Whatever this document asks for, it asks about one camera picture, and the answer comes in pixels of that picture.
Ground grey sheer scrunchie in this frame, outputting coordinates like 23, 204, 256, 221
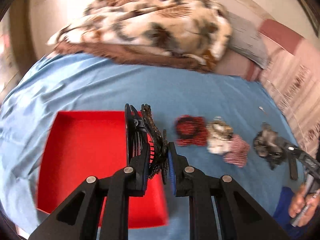
253, 122, 287, 170

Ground red polka dot scrunchie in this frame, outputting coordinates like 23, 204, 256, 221
175, 115, 208, 147

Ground black hair claw clip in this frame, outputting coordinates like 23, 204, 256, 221
125, 103, 169, 188

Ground white floral scrunchie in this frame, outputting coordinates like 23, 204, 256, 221
206, 116, 233, 155

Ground red plaid scrunchie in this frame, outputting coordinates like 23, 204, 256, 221
223, 134, 250, 168

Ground person right hand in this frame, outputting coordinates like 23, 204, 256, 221
288, 184, 319, 227

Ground red shallow tray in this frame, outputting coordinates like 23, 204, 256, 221
36, 110, 169, 229

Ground blue bed sheet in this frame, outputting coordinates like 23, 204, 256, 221
1, 54, 304, 239

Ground brown ruffled blanket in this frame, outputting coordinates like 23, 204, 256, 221
54, 41, 216, 73

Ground grey pillow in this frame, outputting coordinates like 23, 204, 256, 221
228, 12, 268, 69

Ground floral leaf print blanket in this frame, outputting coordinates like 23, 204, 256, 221
47, 0, 233, 66

